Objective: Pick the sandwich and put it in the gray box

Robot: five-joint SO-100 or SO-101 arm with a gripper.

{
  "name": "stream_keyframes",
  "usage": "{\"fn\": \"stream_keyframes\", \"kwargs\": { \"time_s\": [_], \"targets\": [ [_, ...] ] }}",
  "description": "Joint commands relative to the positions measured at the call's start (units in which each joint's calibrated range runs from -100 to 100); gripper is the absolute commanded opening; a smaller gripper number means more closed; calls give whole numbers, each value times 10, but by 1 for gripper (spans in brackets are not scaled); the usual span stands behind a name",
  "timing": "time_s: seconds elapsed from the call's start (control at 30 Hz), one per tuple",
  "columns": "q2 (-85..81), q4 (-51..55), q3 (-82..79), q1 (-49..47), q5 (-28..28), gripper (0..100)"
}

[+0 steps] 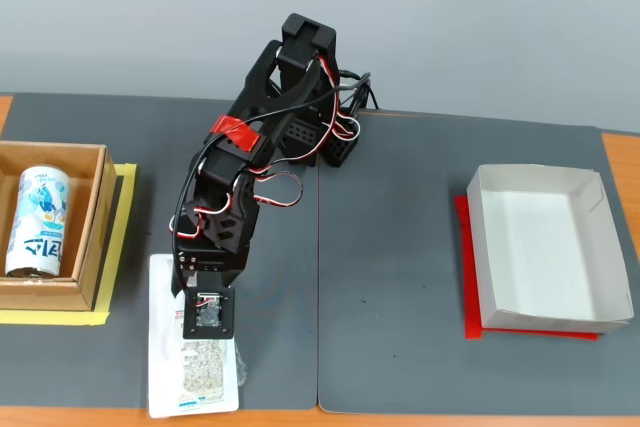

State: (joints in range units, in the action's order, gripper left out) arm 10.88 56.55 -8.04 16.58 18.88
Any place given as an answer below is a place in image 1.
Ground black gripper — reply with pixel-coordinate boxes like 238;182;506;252
169;241;249;299

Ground packaged sandwich with label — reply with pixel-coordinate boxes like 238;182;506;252
147;252;249;419

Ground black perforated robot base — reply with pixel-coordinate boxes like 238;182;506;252
277;105;362;169

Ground brown cardboard box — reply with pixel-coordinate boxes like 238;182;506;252
0;140;119;313

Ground gray cardboard box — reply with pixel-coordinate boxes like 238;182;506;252
466;162;634;336

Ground dark gray table mat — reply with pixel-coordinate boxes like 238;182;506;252
316;109;640;417
0;92;321;411

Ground white blue drink can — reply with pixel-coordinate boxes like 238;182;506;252
4;164;72;278

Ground red tape strip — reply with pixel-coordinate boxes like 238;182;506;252
210;114;264;153

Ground red paper sheet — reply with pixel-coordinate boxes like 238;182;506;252
453;195;600;342

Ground black square wrist camera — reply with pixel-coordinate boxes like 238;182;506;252
181;287;237;341

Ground yellow tape frame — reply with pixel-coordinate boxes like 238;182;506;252
0;161;139;327

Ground red white servo wires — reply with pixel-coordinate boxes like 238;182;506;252
168;54;361;243

